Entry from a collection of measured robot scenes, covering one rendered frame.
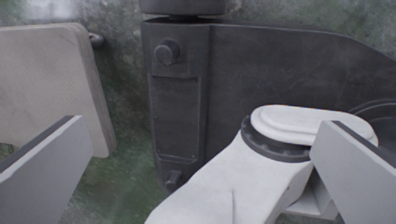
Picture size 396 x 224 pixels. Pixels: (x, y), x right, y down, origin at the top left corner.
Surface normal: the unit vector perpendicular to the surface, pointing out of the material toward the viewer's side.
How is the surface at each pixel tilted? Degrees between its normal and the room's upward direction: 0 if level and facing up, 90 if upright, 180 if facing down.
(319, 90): 0
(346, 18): 0
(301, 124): 90
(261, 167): 90
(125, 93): 0
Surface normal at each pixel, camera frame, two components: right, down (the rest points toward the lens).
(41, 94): -0.19, 0.48
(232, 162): 0.03, -0.87
